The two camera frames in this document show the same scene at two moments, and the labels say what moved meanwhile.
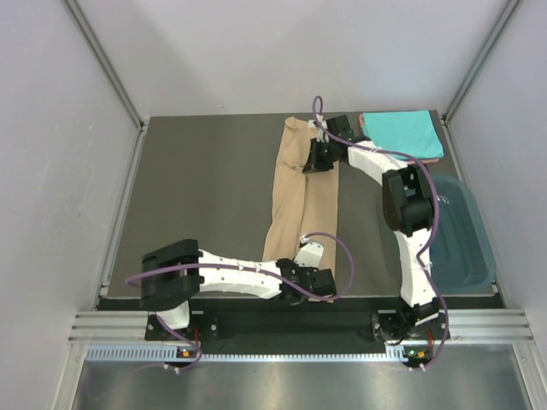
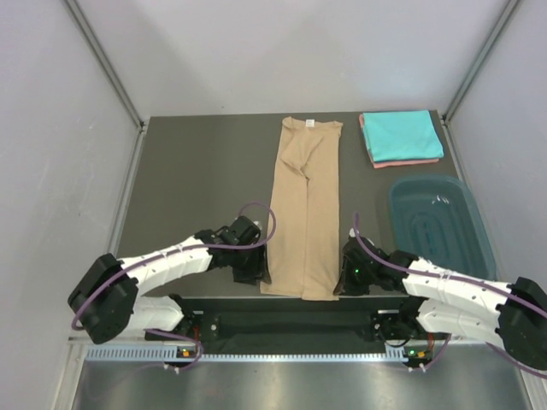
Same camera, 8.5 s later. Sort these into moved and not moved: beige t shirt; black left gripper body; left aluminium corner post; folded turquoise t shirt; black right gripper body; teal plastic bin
Moved: black left gripper body; black right gripper body
Not moved: beige t shirt; left aluminium corner post; teal plastic bin; folded turquoise t shirt
